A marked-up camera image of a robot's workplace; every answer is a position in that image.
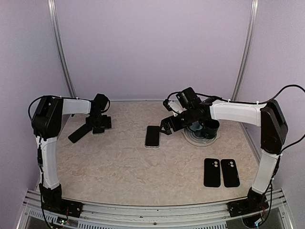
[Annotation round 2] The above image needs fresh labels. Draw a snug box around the black smartphone tilted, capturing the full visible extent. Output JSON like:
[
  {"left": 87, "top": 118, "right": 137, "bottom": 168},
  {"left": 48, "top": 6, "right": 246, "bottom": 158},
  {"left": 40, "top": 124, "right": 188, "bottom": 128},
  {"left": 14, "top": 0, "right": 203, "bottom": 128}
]
[{"left": 68, "top": 125, "right": 91, "bottom": 143}]

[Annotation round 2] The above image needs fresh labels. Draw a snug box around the aluminium front rail frame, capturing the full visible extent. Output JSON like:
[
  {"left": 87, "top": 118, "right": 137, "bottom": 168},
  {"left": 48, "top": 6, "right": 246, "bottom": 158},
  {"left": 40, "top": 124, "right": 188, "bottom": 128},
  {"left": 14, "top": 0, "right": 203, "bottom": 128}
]
[{"left": 16, "top": 188, "right": 294, "bottom": 229}]

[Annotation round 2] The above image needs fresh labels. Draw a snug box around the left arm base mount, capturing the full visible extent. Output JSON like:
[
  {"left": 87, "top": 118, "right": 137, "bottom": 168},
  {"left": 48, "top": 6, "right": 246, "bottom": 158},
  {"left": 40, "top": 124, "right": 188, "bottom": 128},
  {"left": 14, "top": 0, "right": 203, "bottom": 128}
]
[{"left": 41, "top": 189, "right": 83, "bottom": 218}]

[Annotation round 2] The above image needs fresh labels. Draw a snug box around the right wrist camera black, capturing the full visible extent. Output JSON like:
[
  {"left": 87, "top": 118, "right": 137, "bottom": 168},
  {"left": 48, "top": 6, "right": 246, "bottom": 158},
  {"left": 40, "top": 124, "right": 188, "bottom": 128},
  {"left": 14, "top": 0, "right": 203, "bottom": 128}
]
[{"left": 163, "top": 87, "right": 202, "bottom": 116}]

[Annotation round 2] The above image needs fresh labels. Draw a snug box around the right aluminium corner post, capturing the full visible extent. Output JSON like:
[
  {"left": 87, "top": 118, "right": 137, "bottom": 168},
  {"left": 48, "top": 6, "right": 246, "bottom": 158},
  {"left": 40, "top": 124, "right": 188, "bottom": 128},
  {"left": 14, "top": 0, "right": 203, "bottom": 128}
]
[{"left": 231, "top": 0, "right": 259, "bottom": 101}]

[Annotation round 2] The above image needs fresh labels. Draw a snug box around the dark green mug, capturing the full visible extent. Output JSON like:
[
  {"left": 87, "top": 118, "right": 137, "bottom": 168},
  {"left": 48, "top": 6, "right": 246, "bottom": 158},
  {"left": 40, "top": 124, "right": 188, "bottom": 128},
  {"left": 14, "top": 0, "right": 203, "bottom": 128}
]
[{"left": 201, "top": 120, "right": 220, "bottom": 139}]

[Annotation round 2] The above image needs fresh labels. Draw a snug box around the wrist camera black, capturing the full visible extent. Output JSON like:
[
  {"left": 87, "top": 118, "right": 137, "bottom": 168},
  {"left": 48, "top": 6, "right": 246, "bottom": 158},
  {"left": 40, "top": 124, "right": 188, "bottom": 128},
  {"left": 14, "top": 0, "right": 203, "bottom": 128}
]
[
  {"left": 90, "top": 94, "right": 110, "bottom": 115},
  {"left": 163, "top": 87, "right": 202, "bottom": 116}
]

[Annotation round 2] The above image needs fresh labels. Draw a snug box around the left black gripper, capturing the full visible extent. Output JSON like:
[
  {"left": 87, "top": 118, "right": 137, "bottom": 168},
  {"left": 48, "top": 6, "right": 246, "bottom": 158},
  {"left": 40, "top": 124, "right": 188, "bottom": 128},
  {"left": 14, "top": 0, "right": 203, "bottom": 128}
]
[{"left": 86, "top": 112, "right": 112, "bottom": 129}]

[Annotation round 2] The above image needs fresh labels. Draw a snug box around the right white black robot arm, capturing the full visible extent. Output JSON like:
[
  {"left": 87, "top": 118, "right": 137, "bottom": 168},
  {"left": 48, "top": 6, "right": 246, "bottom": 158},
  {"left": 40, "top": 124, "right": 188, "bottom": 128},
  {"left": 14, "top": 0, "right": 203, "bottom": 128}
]
[{"left": 159, "top": 99, "right": 288, "bottom": 212}]

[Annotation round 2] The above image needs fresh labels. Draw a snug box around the left aluminium corner post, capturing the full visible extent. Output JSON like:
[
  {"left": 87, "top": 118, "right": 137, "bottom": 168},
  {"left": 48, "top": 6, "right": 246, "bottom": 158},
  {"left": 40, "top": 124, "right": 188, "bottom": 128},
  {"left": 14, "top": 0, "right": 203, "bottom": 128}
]
[{"left": 48, "top": 0, "right": 76, "bottom": 98}]

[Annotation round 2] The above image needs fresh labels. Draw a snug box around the clear transparent phone case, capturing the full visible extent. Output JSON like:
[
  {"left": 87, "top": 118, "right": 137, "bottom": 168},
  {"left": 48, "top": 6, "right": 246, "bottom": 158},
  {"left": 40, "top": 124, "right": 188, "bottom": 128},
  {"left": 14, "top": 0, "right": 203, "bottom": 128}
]
[{"left": 144, "top": 125, "right": 161, "bottom": 149}]

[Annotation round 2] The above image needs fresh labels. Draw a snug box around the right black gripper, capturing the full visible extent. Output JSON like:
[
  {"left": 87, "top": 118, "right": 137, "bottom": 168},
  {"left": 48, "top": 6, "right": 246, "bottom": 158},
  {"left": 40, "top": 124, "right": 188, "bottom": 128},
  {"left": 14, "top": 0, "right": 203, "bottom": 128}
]
[{"left": 159, "top": 107, "right": 196, "bottom": 135}]

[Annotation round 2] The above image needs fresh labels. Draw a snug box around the white blue mug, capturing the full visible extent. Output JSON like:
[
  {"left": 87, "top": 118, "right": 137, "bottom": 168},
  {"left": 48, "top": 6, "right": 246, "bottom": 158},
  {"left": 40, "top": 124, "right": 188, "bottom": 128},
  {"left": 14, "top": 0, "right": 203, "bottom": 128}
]
[{"left": 187, "top": 121, "right": 203, "bottom": 132}]

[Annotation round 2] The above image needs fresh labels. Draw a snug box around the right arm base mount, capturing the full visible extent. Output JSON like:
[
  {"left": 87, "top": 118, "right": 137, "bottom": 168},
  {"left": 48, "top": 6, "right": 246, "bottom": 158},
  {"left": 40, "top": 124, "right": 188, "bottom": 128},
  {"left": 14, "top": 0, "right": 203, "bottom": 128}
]
[{"left": 227, "top": 197, "right": 269, "bottom": 217}]

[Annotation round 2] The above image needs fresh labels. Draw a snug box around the white saucer plate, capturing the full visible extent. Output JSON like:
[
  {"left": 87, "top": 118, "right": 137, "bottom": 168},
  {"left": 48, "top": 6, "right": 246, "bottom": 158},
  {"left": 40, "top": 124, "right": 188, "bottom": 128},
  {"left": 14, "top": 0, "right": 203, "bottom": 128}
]
[{"left": 183, "top": 129, "right": 219, "bottom": 147}]

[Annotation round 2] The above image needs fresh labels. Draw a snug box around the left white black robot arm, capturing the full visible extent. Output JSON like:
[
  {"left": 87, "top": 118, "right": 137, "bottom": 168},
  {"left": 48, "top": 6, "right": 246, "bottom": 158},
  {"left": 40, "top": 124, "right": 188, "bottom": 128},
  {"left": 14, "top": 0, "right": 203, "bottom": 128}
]
[{"left": 29, "top": 94, "right": 112, "bottom": 191}]

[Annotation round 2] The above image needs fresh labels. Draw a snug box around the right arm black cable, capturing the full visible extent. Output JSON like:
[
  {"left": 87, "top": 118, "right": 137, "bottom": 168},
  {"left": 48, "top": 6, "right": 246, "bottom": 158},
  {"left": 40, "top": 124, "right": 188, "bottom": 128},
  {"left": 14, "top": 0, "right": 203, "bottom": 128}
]
[{"left": 258, "top": 84, "right": 305, "bottom": 153}]

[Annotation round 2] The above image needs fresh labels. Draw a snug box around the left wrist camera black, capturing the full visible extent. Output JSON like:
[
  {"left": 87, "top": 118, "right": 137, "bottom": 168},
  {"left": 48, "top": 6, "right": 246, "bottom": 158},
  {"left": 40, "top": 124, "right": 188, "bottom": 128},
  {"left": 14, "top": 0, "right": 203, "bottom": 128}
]
[{"left": 90, "top": 94, "right": 110, "bottom": 115}]

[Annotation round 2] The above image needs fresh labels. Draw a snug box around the black phone case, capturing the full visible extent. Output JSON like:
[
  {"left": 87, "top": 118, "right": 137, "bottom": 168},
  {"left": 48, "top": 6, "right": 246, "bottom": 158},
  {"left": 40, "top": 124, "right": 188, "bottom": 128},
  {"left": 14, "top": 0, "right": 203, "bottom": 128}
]
[
  {"left": 203, "top": 158, "right": 221, "bottom": 187},
  {"left": 221, "top": 159, "right": 240, "bottom": 188}
]

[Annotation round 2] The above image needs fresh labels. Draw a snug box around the aluminium corner post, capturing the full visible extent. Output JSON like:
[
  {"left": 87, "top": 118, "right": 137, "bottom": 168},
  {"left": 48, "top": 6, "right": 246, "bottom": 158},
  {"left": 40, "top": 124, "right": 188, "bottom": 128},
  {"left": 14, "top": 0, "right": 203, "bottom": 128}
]
[
  {"left": 231, "top": 0, "right": 259, "bottom": 101},
  {"left": 48, "top": 0, "right": 76, "bottom": 98}
]

